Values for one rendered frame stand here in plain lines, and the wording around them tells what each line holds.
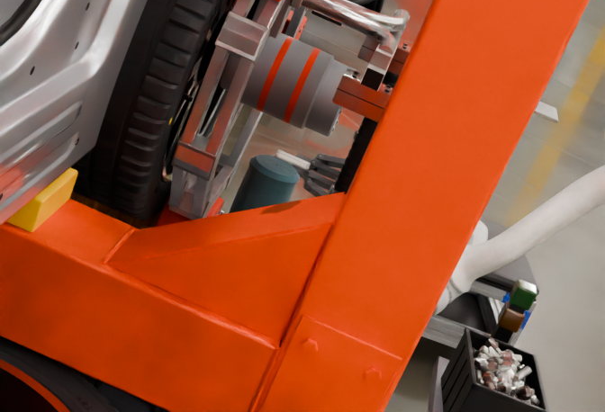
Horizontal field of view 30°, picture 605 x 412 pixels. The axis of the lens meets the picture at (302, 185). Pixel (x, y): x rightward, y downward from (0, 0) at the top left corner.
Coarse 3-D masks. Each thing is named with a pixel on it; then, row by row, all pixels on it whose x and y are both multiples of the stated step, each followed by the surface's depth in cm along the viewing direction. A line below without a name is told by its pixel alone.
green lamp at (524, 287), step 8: (520, 280) 208; (512, 288) 209; (520, 288) 206; (528, 288) 206; (536, 288) 208; (512, 296) 206; (520, 296) 206; (528, 296) 206; (536, 296) 206; (512, 304) 207; (520, 304) 206; (528, 304) 206
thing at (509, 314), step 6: (504, 306) 209; (504, 312) 208; (510, 312) 207; (516, 312) 207; (498, 318) 210; (504, 318) 208; (510, 318) 208; (516, 318) 208; (522, 318) 207; (498, 324) 209; (504, 324) 208; (510, 324) 208; (516, 324) 208; (510, 330) 208; (516, 330) 208
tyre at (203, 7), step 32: (160, 0) 165; (192, 0) 165; (160, 32) 166; (192, 32) 166; (128, 64) 167; (160, 64) 166; (192, 64) 170; (128, 96) 168; (160, 96) 167; (224, 96) 225; (128, 128) 171; (160, 128) 170; (96, 160) 177; (128, 160) 174; (160, 160) 181; (96, 192) 186; (128, 192) 181; (160, 192) 196
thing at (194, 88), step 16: (224, 0) 188; (256, 0) 217; (224, 16) 201; (208, 32) 186; (208, 48) 205; (208, 64) 204; (192, 80) 194; (192, 96) 199; (176, 112) 177; (208, 112) 219; (176, 128) 200; (160, 176) 191
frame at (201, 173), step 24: (240, 0) 171; (240, 24) 169; (264, 24) 170; (216, 48) 170; (240, 48) 169; (216, 72) 171; (240, 72) 170; (240, 96) 174; (192, 120) 174; (192, 144) 175; (216, 144) 175; (240, 144) 217; (192, 168) 177; (216, 168) 213; (192, 192) 195; (216, 192) 202; (192, 216) 195
